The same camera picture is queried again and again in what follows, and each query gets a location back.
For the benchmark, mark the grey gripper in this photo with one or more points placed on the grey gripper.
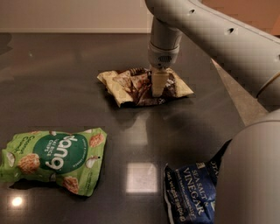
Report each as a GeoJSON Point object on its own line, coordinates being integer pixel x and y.
{"type": "Point", "coordinates": [162, 57]}

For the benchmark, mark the brown sea salt chip bag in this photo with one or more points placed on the brown sea salt chip bag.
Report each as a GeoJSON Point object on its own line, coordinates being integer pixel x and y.
{"type": "Point", "coordinates": [134, 85]}

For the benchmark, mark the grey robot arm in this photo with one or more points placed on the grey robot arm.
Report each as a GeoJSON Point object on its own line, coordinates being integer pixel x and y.
{"type": "Point", "coordinates": [248, 61]}

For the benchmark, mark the blue kettle chip bag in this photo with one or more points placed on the blue kettle chip bag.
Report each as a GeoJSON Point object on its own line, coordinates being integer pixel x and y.
{"type": "Point", "coordinates": [190, 191]}

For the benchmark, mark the green rice chip bag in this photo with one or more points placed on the green rice chip bag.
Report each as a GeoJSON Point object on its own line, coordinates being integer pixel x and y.
{"type": "Point", "coordinates": [72, 161]}

